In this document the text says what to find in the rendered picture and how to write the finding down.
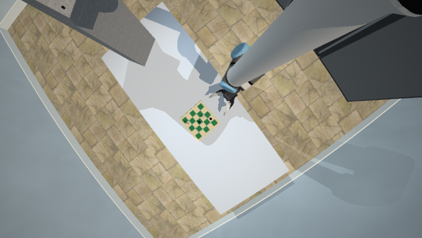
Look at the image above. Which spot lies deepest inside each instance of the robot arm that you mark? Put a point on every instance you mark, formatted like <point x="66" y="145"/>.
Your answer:
<point x="303" y="26"/>

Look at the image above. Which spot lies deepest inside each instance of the green and cream checkered board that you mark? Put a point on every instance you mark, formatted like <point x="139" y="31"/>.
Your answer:
<point x="199" y="130"/>

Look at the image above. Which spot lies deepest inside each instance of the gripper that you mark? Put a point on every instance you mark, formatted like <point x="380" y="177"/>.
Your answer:
<point x="231" y="101"/>

